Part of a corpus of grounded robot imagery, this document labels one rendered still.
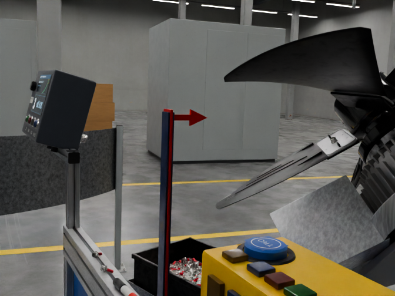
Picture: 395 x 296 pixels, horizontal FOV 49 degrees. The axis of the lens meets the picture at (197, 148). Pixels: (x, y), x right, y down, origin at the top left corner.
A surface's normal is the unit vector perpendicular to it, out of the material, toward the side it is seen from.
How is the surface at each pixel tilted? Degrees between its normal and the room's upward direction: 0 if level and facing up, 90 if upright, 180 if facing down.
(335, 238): 55
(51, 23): 90
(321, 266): 0
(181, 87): 90
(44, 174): 90
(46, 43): 90
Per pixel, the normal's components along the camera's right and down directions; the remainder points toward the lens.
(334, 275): 0.04, -0.99
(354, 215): -0.33, -0.48
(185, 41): 0.33, 0.14
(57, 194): 0.79, 0.11
